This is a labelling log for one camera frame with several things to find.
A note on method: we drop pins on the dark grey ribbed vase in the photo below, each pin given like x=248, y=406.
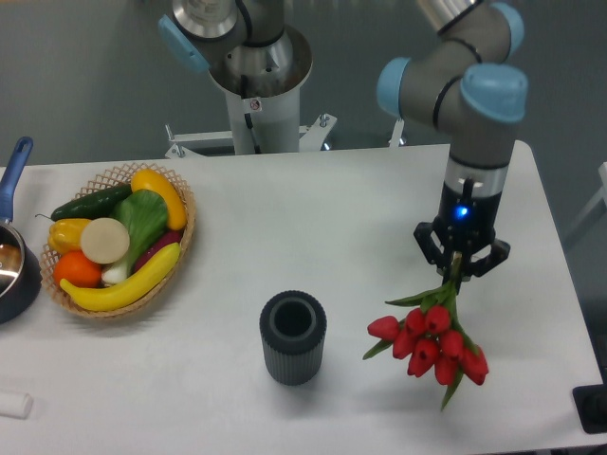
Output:
x=293, y=327

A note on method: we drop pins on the woven wicker basket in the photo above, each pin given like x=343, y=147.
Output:
x=113, y=177

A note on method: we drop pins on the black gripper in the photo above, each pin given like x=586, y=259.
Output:
x=466, y=225

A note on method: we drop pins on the blue handled saucepan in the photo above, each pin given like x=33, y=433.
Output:
x=20, y=270

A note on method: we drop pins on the red tulip bouquet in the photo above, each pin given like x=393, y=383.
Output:
x=431, y=337

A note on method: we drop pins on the yellow banana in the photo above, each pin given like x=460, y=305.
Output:
x=134, y=288

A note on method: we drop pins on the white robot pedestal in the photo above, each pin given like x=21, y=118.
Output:
x=262, y=87

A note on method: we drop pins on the white cylinder object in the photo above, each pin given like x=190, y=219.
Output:
x=14, y=404

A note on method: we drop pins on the yellow squash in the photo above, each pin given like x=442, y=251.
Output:
x=151, y=180

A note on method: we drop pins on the black device at edge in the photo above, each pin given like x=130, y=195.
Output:
x=590, y=402

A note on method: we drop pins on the orange fruit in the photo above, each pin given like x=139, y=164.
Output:
x=75, y=267

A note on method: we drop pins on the white frame at right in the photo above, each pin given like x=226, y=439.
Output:
x=591, y=212

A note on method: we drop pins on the green bok choy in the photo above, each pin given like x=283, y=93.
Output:
x=144, y=214

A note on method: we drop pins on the purple eggplant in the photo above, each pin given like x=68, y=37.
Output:
x=169, y=237

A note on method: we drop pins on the green cucumber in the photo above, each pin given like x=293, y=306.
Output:
x=91, y=206

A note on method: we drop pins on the yellow bell pepper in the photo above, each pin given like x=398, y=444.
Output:
x=65, y=235

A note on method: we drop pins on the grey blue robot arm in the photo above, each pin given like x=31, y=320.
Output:
x=464, y=89

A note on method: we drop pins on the beige round disc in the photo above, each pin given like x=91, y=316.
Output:
x=104, y=241

